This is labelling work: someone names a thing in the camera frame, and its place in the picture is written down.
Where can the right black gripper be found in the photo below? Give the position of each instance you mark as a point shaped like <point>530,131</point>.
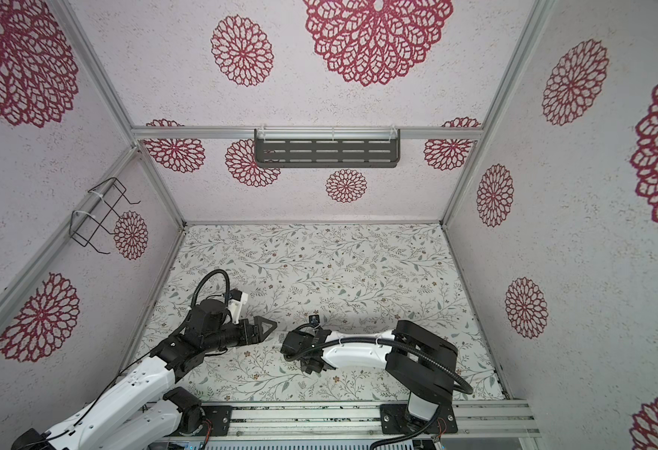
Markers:
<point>305,366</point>

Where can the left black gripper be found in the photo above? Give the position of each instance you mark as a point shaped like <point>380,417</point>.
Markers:
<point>254,336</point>

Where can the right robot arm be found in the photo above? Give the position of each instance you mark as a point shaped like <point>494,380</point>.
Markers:
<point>422,362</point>

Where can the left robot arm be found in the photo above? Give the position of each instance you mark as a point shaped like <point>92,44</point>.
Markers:
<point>145,402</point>

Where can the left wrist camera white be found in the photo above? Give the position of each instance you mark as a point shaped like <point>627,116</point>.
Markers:
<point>238,300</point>

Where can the aluminium front rail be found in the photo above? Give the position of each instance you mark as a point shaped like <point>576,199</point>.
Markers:
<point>361,421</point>

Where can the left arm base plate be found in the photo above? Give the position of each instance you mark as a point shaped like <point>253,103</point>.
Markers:
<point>216,421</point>

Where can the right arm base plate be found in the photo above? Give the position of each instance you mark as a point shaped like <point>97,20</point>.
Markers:
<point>396,420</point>

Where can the dark grey wall shelf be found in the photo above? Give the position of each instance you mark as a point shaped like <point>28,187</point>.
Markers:
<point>331,150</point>

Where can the black wire wall rack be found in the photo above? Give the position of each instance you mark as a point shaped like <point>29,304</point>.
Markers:
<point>88,221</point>

